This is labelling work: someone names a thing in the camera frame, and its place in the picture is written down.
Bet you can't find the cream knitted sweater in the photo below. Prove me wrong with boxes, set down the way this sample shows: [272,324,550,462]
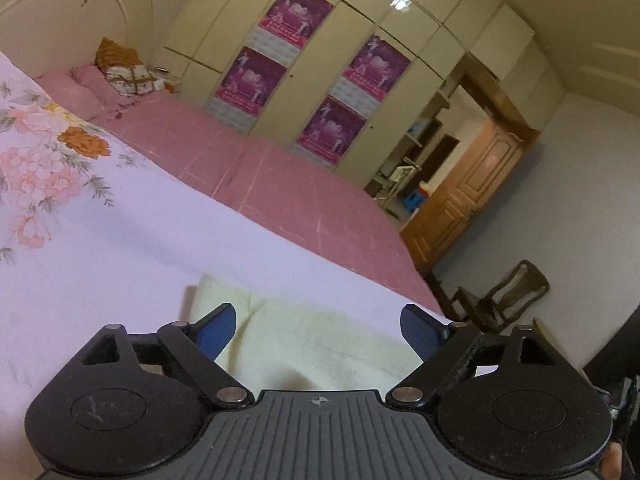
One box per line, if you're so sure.
[190,276,422,393]

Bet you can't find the person right hand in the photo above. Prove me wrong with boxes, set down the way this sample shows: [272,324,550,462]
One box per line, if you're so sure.
[599,442,623,480]

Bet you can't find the dark wooden chair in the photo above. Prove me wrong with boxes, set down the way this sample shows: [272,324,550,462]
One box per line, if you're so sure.
[424,260,550,334]

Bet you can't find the floral lilac bed sheet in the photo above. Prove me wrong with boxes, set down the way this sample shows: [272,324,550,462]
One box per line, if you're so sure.
[1,60,413,479]

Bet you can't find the blue plastic stool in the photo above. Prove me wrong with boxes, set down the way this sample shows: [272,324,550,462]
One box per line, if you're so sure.
[402,181,430,212]

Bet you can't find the brown wooden door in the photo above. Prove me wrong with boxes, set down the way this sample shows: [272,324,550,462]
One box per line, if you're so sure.
[400,120,539,274]

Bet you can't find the pink checked bed cover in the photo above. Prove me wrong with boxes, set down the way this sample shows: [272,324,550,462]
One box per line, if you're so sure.
[34,63,446,316]

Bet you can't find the lower right purple poster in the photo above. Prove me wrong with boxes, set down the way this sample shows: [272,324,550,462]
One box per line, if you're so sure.
[296,96,367,166]

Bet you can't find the lower left purple poster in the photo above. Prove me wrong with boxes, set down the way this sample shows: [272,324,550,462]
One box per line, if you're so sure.
[215,47,286,117]

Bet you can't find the orange patterned pillow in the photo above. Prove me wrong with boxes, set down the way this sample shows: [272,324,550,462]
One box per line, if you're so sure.
[96,37,142,73]

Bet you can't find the upper right purple poster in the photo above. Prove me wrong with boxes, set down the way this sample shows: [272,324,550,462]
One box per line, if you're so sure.
[343,35,410,102]

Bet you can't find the cream wardrobe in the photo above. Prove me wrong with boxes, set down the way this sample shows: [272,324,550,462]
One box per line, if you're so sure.
[155,0,564,186]

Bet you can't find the cream arched headboard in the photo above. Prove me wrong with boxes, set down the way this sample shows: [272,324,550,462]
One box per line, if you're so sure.
[1,0,154,78]

